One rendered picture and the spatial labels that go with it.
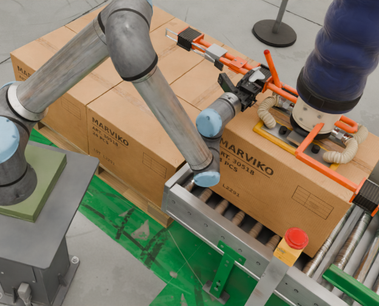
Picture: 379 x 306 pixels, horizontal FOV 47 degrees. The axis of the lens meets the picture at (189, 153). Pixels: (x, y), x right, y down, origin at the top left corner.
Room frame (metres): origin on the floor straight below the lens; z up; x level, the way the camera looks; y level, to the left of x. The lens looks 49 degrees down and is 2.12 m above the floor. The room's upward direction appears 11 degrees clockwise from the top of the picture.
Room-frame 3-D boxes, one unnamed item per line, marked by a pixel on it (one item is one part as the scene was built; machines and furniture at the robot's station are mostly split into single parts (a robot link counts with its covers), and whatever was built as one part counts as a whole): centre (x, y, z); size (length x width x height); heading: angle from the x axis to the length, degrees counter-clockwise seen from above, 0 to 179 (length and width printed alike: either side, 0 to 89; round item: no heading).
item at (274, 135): (1.17, -0.39, 0.98); 0.34 x 0.10 x 0.05; 62
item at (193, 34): (1.55, 0.09, 1.08); 0.08 x 0.07 x 0.05; 62
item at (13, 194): (0.85, 0.61, 0.85); 0.19 x 0.19 x 0.10
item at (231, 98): (1.18, -0.11, 1.08); 0.09 x 0.05 x 0.10; 61
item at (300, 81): (1.26, -0.44, 1.20); 0.23 x 0.23 x 0.04
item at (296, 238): (0.72, -0.36, 1.02); 0.07 x 0.07 x 0.04
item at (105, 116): (2.01, 0.33, 0.34); 1.20 x 1.00 x 0.40; 61
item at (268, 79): (1.38, -0.22, 1.08); 0.10 x 0.08 x 0.06; 152
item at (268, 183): (1.27, -0.42, 0.75); 0.60 x 0.40 x 0.40; 62
